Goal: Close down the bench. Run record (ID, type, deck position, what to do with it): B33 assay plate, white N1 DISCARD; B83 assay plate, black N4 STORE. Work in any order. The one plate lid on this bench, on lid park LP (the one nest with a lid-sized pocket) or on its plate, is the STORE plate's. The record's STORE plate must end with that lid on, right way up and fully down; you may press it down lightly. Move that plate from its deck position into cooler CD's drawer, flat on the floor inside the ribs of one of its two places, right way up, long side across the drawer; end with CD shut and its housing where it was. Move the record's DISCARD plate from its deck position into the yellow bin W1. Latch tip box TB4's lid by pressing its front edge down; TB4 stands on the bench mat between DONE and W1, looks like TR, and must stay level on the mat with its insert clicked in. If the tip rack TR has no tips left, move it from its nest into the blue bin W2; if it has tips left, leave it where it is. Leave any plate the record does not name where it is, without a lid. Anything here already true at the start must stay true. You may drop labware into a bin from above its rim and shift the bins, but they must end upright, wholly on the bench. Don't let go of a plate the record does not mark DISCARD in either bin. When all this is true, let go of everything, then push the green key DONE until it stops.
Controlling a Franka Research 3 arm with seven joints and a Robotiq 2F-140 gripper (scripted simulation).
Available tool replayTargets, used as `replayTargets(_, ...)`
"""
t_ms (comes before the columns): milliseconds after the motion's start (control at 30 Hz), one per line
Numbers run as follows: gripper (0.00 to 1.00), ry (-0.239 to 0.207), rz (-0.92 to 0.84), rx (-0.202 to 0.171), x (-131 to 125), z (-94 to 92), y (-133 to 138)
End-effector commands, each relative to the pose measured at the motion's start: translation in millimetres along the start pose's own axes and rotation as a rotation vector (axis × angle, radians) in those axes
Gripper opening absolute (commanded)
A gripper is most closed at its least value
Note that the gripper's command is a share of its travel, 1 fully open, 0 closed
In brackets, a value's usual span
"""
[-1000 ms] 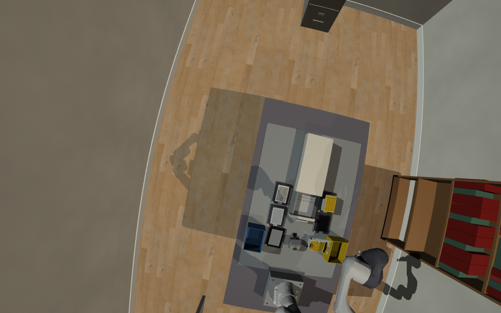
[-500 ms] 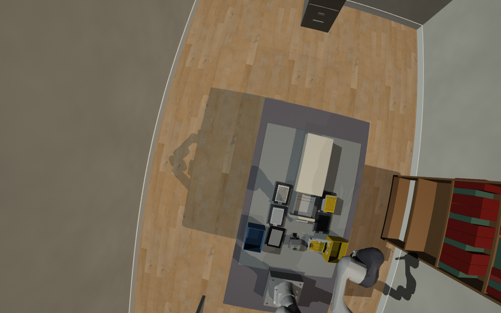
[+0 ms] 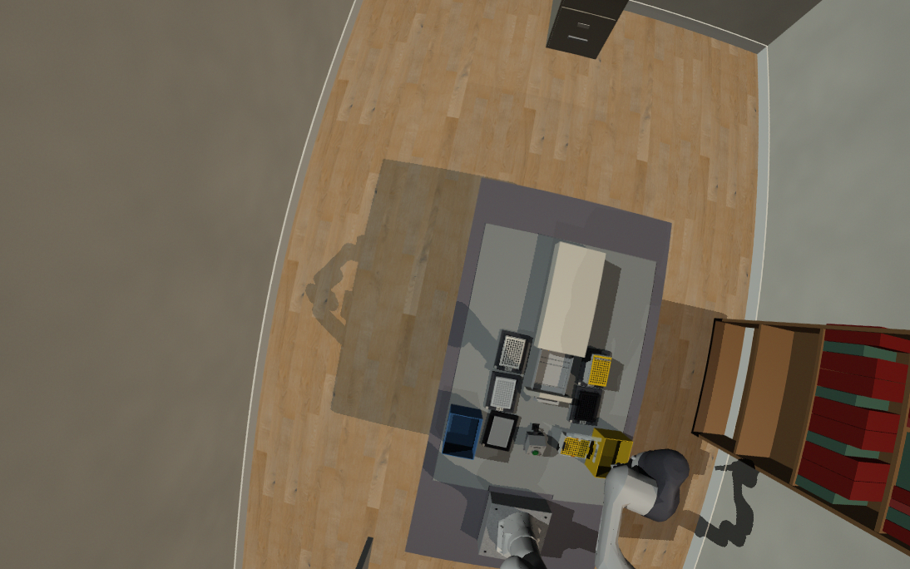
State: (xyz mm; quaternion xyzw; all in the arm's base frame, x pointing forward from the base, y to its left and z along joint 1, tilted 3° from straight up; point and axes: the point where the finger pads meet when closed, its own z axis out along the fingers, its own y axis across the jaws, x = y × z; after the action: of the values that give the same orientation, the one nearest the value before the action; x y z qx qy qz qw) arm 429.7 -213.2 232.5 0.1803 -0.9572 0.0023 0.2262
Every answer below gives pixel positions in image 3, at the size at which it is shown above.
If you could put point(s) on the blue open-top bin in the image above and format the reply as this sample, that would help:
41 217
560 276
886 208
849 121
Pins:
462 432

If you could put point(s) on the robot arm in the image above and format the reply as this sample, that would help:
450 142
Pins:
632 488

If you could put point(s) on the yellow open-top bin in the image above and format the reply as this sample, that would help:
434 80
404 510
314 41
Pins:
608 451

